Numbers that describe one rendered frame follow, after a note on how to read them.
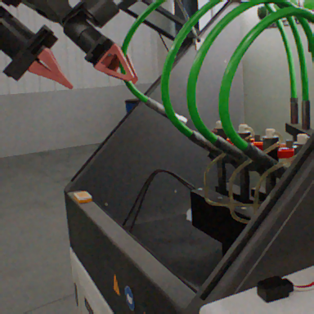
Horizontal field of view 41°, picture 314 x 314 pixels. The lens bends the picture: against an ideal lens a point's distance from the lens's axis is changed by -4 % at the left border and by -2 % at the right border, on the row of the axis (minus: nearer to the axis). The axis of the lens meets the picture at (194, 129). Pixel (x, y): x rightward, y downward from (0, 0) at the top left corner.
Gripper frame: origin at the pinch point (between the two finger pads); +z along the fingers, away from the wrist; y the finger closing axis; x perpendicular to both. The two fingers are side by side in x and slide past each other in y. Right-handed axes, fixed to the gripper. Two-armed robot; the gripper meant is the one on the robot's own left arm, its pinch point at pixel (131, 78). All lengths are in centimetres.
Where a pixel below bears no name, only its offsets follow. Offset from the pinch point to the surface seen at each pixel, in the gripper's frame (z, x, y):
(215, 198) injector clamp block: 29.8, 6.4, -0.2
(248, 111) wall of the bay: 17.4, -11.6, 40.8
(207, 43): 15.1, -13.8, -21.8
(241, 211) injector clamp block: 35.4, 3.7, -7.5
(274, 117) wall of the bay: 24.9, -14.7, 32.5
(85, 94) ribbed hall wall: -300, 137, 588
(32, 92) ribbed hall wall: -343, 182, 517
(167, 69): 11.3, -6.7, -17.2
